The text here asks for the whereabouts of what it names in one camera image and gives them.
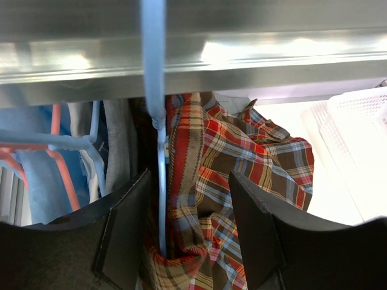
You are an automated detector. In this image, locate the light blue shirt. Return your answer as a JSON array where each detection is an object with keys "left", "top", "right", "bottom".
[{"left": 1, "top": 105, "right": 89, "bottom": 224}]

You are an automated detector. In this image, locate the grey shirt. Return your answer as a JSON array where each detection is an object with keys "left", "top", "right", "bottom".
[{"left": 103, "top": 99, "right": 138, "bottom": 193}]

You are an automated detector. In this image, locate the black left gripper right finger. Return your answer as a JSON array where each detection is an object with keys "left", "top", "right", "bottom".
[{"left": 229, "top": 172, "right": 386, "bottom": 289}]

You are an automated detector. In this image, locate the light blue hanger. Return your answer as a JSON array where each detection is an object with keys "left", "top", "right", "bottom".
[{"left": 140, "top": 0, "right": 167, "bottom": 257}]

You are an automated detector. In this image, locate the white shirt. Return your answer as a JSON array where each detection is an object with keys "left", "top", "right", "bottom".
[{"left": 68, "top": 101, "right": 106, "bottom": 203}]

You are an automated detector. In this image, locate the aluminium hanging rail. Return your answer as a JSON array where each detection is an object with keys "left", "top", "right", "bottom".
[{"left": 1, "top": 1, "right": 386, "bottom": 108}]

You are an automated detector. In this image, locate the blue hanger on rail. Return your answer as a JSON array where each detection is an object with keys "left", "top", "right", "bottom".
[{"left": 1, "top": 101, "right": 106, "bottom": 197}]

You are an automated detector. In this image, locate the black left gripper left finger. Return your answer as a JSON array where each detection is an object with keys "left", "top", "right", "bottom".
[{"left": 1, "top": 170, "right": 151, "bottom": 289}]

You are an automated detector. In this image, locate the white plastic basket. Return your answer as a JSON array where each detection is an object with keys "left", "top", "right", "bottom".
[{"left": 302, "top": 86, "right": 386, "bottom": 221}]

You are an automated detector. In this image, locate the pink hanger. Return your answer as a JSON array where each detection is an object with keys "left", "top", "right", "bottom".
[
  {"left": 46, "top": 104, "right": 80, "bottom": 211},
  {"left": 1, "top": 143, "right": 48, "bottom": 189}
]

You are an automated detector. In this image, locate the plaid shirt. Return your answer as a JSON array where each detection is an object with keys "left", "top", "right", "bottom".
[{"left": 132, "top": 92, "right": 315, "bottom": 290}]

